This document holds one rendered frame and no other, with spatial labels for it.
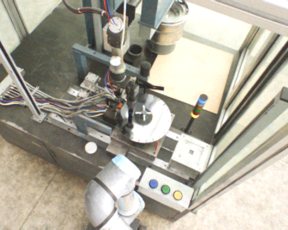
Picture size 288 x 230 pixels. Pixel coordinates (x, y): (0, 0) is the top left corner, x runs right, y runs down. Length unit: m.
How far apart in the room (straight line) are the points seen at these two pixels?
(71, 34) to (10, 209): 1.49
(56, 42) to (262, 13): 1.87
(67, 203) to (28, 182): 0.39
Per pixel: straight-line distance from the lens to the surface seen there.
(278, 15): 0.46
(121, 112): 1.53
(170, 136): 1.69
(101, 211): 0.93
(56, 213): 2.36
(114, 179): 0.93
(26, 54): 2.16
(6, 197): 2.51
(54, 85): 1.93
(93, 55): 1.66
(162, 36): 1.89
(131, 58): 1.79
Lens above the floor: 2.28
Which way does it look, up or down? 61 degrees down
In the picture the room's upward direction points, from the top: 9 degrees clockwise
